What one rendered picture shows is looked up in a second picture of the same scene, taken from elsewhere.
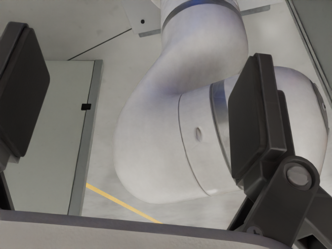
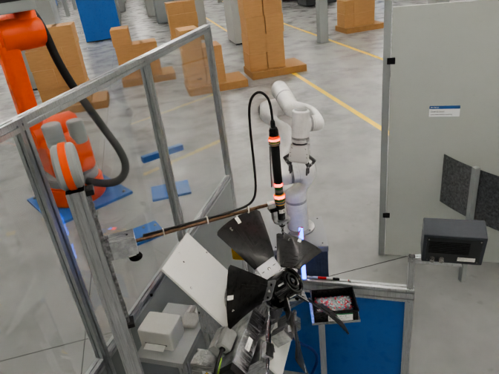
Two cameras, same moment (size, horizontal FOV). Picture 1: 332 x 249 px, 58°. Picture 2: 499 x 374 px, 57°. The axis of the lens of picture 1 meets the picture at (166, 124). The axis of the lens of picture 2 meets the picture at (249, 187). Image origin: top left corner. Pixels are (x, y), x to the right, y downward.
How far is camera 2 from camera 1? 2.18 m
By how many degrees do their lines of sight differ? 17
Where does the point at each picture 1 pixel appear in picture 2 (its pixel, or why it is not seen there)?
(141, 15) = (317, 220)
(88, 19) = (381, 277)
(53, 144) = (405, 188)
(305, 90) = not seen: hidden behind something
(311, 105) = not seen: hidden behind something
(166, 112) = (302, 176)
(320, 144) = not seen: hidden behind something
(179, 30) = (300, 197)
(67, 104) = (400, 217)
